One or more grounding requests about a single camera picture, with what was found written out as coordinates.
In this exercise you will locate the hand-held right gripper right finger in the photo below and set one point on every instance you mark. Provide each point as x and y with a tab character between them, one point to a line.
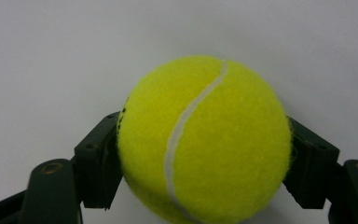
312	168

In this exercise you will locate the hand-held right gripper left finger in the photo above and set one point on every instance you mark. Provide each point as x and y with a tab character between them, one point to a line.
98	168

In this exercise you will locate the yellow tennis ball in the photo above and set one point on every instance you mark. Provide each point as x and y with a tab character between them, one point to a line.
230	149

